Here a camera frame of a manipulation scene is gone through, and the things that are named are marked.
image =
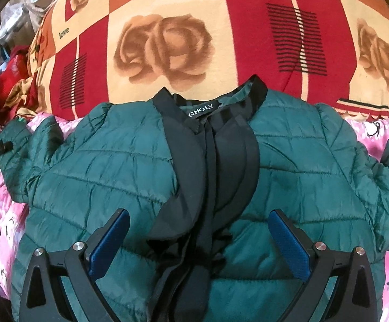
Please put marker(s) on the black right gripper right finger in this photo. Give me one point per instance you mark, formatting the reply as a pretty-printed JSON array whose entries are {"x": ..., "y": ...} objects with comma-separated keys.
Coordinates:
[{"x": 354, "y": 295}]

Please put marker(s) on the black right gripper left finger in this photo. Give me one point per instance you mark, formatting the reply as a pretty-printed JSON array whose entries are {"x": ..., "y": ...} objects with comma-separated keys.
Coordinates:
[{"x": 43, "y": 296}]

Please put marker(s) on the dark green quilted puffer jacket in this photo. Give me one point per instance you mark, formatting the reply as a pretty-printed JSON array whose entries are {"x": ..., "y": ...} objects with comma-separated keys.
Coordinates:
[{"x": 199, "y": 180}]

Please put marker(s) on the red crumpled fabric pile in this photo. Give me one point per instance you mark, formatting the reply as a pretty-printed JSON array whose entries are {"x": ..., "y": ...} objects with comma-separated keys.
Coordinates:
[{"x": 19, "y": 94}]

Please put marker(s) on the grey metal object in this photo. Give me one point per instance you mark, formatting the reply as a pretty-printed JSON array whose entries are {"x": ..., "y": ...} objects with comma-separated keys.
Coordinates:
[{"x": 20, "y": 20}]

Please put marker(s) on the red cream rose blanket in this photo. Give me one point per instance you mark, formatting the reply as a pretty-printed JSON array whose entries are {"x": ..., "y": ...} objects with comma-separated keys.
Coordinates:
[{"x": 322, "y": 51}]

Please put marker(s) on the pink penguin print quilt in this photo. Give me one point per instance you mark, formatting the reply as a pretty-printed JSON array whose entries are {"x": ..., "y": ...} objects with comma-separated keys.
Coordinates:
[{"x": 3, "y": 227}]

